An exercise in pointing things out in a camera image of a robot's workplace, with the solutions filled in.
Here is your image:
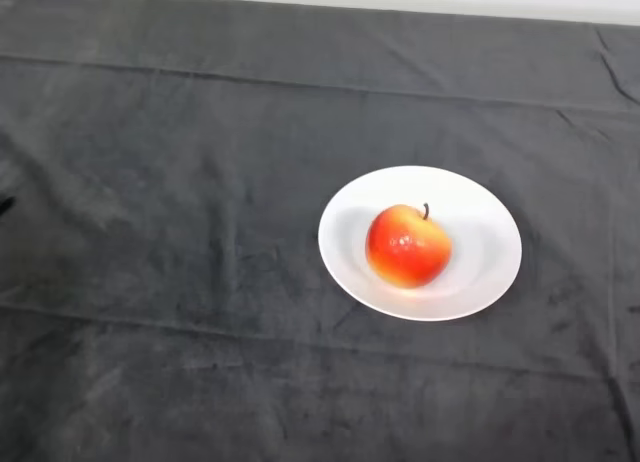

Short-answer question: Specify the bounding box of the red yellow apple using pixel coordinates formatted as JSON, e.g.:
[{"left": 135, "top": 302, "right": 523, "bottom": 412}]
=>
[{"left": 365, "top": 202, "right": 454, "bottom": 289}]

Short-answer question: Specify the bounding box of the white round plate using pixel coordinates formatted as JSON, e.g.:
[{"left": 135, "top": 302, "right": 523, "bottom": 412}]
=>
[{"left": 317, "top": 165, "right": 523, "bottom": 323}]

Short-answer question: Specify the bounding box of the black cloth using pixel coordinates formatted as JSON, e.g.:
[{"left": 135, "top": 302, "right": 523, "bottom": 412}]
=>
[{"left": 0, "top": 0, "right": 640, "bottom": 462}]

